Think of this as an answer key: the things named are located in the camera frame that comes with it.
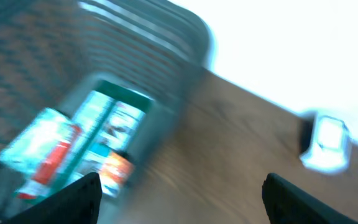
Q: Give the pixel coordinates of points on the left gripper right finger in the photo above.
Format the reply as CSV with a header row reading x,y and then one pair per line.
x,y
286,203

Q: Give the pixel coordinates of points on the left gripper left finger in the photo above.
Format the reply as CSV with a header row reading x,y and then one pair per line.
x,y
77,203

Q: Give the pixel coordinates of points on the small orange box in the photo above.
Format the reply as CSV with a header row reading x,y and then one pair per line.
x,y
114,173

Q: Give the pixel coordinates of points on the teal white wipes packet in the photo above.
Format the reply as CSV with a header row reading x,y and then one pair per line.
x,y
27,151

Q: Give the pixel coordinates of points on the white barcode scanner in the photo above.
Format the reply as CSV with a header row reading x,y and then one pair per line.
x,y
329,150

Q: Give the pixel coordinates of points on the red snack packet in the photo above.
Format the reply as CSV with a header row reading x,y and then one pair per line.
x,y
38,184

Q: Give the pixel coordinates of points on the green 3M pouch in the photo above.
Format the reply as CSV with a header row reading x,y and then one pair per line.
x,y
109,118

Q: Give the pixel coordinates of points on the grey plastic mesh basket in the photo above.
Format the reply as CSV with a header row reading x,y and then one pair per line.
x,y
53,53

